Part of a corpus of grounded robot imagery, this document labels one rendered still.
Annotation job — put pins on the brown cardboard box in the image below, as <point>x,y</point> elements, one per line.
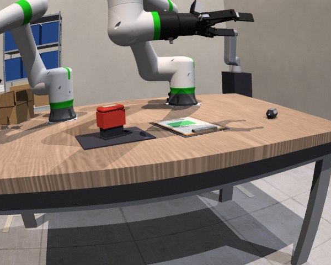
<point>15,112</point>

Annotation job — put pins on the clipboard with form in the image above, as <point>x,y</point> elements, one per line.
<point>188,126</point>

